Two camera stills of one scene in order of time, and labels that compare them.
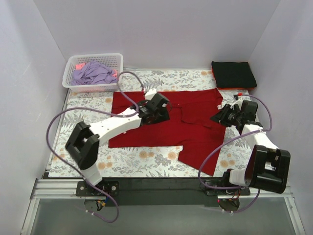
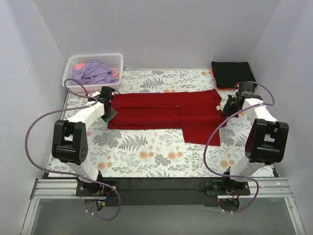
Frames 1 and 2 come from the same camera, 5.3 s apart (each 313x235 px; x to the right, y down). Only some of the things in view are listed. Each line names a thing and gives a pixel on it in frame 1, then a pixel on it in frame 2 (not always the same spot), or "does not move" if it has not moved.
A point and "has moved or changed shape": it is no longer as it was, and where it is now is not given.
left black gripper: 164,113 to 109,114
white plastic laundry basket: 93,73 does not move
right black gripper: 220,117 to 230,107
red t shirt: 191,126 has moved or changed shape
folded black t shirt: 233,75 does not move
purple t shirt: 94,73 does not move
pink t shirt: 78,66 does not move
